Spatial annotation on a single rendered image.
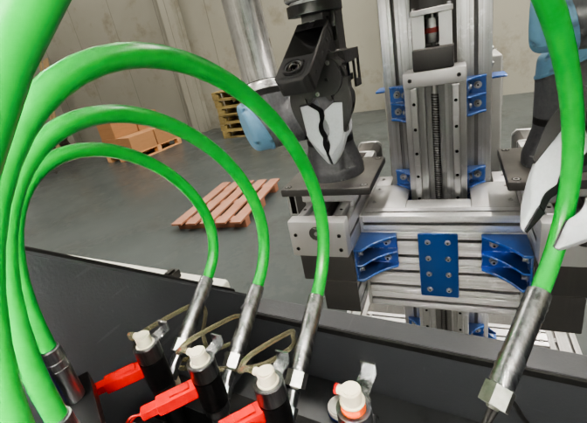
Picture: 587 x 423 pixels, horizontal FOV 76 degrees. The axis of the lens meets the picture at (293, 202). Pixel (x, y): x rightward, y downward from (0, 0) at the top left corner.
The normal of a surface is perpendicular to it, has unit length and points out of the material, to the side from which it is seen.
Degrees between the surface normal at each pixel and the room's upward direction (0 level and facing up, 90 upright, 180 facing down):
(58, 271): 90
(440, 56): 90
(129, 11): 90
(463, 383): 90
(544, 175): 47
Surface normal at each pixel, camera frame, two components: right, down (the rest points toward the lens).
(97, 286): 0.88, 0.03
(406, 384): -0.45, 0.42
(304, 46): -0.38, -0.55
